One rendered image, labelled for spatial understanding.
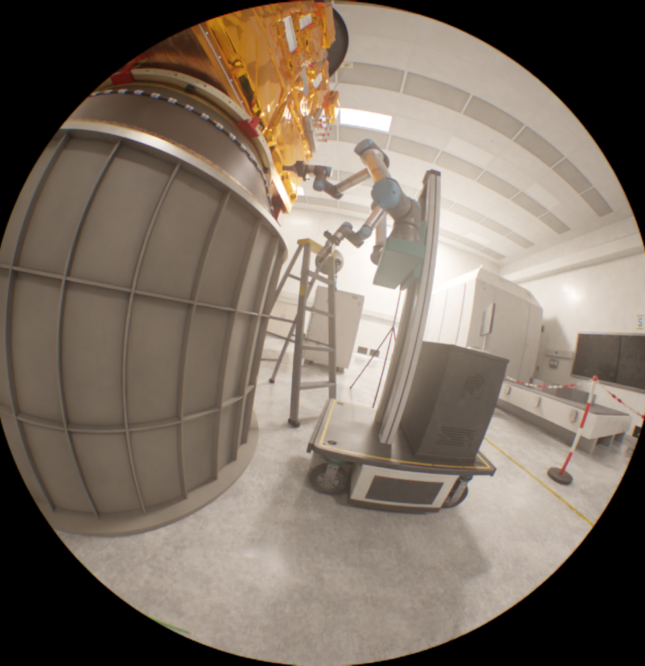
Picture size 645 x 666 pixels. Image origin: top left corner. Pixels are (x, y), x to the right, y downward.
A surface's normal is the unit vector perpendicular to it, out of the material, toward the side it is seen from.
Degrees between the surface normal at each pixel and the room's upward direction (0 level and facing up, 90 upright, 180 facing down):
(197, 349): 90
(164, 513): 0
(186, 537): 0
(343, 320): 90
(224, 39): 129
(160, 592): 0
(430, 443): 90
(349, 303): 90
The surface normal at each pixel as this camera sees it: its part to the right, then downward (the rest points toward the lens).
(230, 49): 0.59, 0.80
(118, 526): 0.22, -0.97
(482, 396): -0.14, 0.00
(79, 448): 0.72, 0.18
